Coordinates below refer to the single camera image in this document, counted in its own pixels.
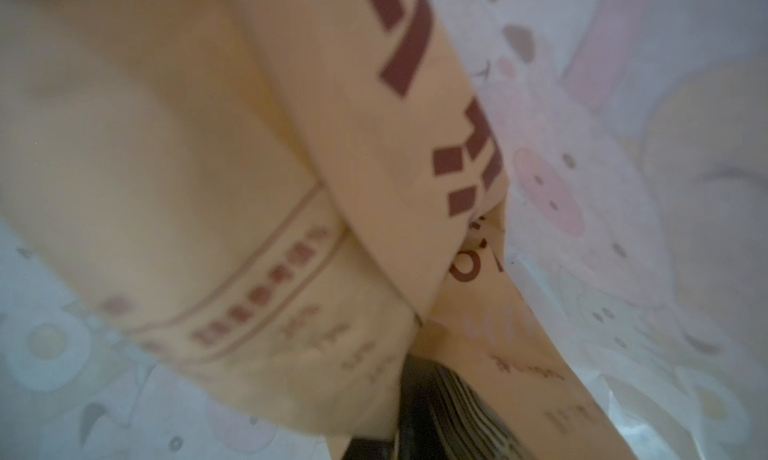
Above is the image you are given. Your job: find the tan paper bag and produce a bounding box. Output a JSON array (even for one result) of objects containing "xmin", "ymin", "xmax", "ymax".
[{"xmin": 1, "ymin": 0, "xmax": 633, "ymax": 459}]

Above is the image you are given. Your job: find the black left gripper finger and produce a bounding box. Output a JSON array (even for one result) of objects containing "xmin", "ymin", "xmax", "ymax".
[{"xmin": 342, "ymin": 355, "xmax": 535, "ymax": 460}]

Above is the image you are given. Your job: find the cartoon animal paper bag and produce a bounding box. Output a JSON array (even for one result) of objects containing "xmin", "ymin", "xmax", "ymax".
[{"xmin": 1, "ymin": 0, "xmax": 767, "ymax": 459}]

